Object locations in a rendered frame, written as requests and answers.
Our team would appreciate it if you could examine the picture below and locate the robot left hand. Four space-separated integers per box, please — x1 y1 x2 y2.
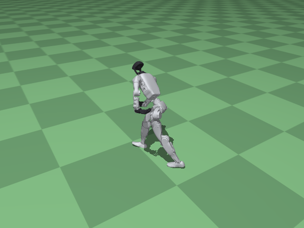
134 108 151 114

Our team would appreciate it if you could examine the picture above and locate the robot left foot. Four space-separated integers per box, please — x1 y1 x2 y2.
167 161 185 167

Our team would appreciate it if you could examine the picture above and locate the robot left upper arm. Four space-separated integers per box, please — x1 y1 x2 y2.
133 76 141 96

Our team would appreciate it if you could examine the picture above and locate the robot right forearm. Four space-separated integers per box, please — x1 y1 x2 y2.
142 99 151 107

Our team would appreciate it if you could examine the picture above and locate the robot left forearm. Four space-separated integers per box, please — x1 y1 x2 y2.
133 91 140 110

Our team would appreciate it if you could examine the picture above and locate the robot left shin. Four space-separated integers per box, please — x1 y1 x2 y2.
160 138 180 164

